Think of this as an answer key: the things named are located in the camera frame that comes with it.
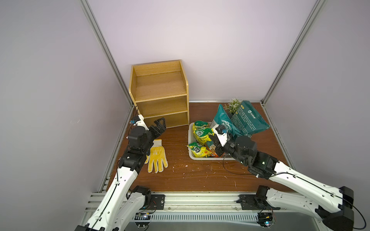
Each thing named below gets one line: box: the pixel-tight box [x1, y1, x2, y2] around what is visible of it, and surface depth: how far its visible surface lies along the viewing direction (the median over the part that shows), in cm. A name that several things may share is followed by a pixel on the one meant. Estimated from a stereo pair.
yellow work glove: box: [144, 139, 169, 174], surface depth 91 cm
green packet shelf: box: [193, 127, 215, 146], surface depth 67 cm
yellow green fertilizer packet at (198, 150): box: [185, 141, 212, 158], surface depth 83 cm
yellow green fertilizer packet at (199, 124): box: [192, 120, 209, 131], surface depth 92 cm
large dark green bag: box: [214, 100, 271, 136], surface depth 79 cm
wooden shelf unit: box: [128, 59, 190, 129], surface depth 93 cm
